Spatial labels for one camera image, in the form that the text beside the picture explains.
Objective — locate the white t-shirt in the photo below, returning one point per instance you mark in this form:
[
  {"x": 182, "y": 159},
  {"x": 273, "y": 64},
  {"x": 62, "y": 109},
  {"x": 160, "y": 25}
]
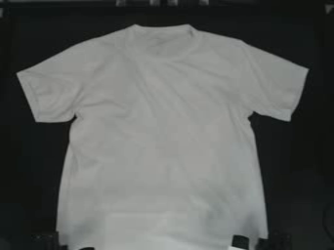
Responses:
[{"x": 165, "y": 130}]

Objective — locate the grey metal bracket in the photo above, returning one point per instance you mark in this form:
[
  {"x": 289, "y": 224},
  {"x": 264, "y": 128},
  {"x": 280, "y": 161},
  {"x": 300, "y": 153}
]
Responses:
[
  {"x": 154, "y": 2},
  {"x": 121, "y": 2},
  {"x": 173, "y": 2}
]

